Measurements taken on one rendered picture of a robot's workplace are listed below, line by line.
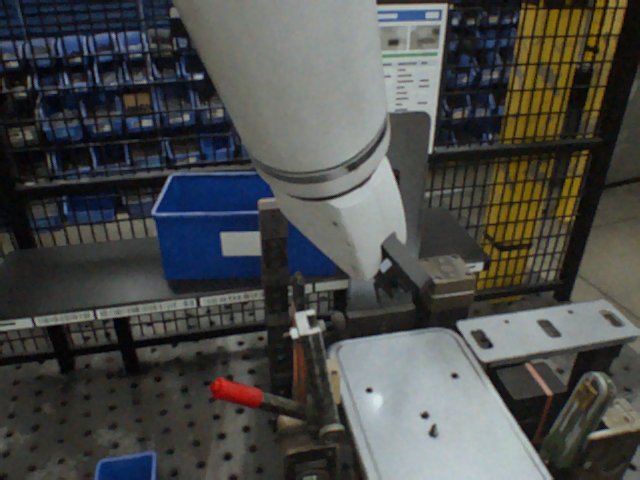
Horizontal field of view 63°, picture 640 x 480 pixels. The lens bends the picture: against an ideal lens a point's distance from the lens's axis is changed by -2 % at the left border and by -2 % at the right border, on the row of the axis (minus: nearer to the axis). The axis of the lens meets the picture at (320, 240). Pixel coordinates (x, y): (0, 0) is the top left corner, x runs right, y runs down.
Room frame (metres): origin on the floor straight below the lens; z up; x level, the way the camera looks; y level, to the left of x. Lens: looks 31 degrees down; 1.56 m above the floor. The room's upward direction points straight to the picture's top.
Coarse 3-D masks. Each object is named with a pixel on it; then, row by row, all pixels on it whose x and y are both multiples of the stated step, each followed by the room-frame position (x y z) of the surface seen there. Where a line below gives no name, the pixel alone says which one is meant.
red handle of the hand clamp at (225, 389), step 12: (216, 384) 0.40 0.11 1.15; (228, 384) 0.40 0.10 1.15; (240, 384) 0.41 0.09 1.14; (216, 396) 0.39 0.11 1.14; (228, 396) 0.39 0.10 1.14; (240, 396) 0.39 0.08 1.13; (252, 396) 0.40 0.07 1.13; (264, 396) 0.41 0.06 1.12; (276, 396) 0.42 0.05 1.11; (252, 408) 0.40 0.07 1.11; (264, 408) 0.40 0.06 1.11; (276, 408) 0.40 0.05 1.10; (288, 408) 0.41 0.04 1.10; (300, 408) 0.41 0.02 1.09; (312, 408) 0.42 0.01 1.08; (312, 420) 0.41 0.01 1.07
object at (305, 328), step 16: (304, 320) 0.42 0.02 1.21; (336, 320) 0.42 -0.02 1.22; (288, 336) 0.41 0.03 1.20; (304, 336) 0.40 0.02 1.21; (320, 336) 0.40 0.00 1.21; (304, 352) 0.40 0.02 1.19; (320, 352) 0.40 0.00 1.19; (320, 368) 0.40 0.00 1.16; (320, 384) 0.40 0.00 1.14; (320, 400) 0.40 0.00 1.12; (320, 416) 0.40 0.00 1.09; (336, 416) 0.41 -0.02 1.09
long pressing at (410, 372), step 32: (352, 352) 0.60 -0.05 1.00; (384, 352) 0.60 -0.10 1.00; (416, 352) 0.60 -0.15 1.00; (448, 352) 0.60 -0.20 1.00; (352, 384) 0.54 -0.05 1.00; (384, 384) 0.54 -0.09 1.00; (416, 384) 0.54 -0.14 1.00; (448, 384) 0.54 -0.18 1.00; (480, 384) 0.54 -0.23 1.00; (352, 416) 0.48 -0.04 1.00; (384, 416) 0.48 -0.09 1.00; (416, 416) 0.48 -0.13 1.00; (448, 416) 0.48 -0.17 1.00; (480, 416) 0.48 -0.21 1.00; (512, 416) 0.48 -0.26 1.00; (384, 448) 0.43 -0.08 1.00; (416, 448) 0.43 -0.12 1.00; (448, 448) 0.43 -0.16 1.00; (480, 448) 0.43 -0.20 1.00; (512, 448) 0.43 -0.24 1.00
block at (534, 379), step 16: (512, 368) 0.59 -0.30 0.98; (528, 368) 0.59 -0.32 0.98; (544, 368) 0.59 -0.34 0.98; (496, 384) 0.57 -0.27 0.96; (512, 384) 0.56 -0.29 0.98; (528, 384) 0.55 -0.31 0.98; (544, 384) 0.55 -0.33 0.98; (560, 384) 0.55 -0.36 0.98; (512, 400) 0.53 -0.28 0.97; (528, 400) 0.53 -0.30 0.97; (544, 400) 0.54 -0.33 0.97; (560, 400) 0.54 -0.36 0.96; (528, 416) 0.53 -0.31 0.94; (544, 416) 0.53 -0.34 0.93; (528, 432) 0.53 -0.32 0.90; (544, 432) 0.54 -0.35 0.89
